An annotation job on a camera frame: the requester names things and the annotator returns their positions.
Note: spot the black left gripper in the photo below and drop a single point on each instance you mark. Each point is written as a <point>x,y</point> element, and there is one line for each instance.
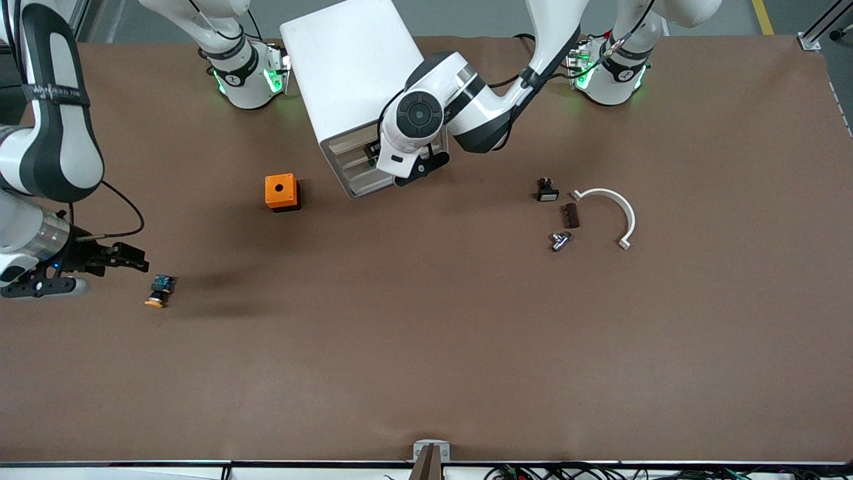
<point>374,154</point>

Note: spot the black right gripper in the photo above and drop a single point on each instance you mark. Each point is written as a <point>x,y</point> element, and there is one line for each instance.
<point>82,256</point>

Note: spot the orange and black push button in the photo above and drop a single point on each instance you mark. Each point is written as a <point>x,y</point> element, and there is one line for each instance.
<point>160,292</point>

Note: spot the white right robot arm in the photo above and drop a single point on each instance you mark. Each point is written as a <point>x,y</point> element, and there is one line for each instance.
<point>60,133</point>

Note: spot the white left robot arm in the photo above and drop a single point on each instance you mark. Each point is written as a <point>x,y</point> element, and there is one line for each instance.
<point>480,106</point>

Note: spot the orange box with hole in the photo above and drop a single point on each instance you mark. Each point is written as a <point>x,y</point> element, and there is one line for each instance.
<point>280,190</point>

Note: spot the brown terminal block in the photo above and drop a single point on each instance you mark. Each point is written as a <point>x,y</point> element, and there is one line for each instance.
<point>570,216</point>

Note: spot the white curved plastic arc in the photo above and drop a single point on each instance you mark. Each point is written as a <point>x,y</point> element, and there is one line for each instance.
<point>626,210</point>

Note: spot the black switch with white face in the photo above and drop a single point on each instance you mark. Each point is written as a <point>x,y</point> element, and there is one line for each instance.
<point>547,193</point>

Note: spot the silver metal key switch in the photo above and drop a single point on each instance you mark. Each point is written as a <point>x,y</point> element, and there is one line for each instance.
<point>560,241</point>

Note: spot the aluminium frame profile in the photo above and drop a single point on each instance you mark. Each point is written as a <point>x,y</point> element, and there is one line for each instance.
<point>80,13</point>
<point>816,33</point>

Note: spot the grey metal bracket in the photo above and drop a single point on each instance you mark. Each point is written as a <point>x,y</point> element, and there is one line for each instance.
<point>431,456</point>

